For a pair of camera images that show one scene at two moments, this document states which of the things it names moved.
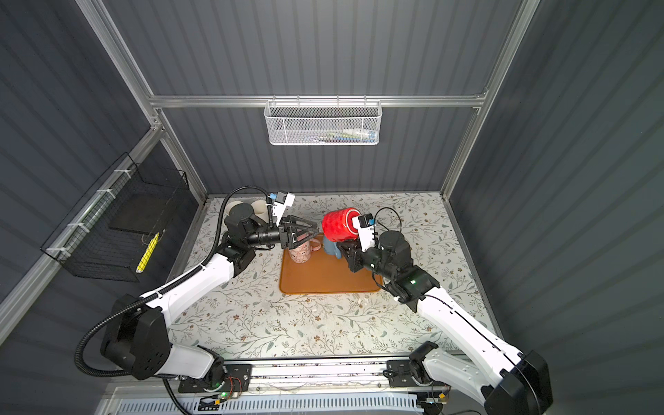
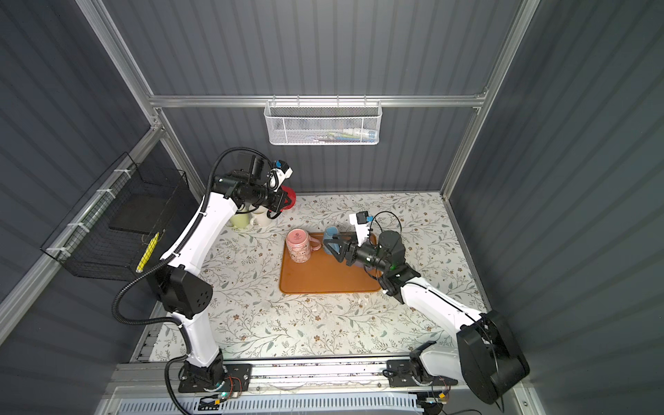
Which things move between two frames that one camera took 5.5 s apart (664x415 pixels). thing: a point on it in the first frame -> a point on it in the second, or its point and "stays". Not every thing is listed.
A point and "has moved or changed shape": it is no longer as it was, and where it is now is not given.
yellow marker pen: (147, 254) stays
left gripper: (289, 239) -> (282, 199)
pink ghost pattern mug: (303, 253) stays
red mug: (339, 226) has moved or changed shape
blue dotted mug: (330, 247) stays
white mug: (260, 209) stays
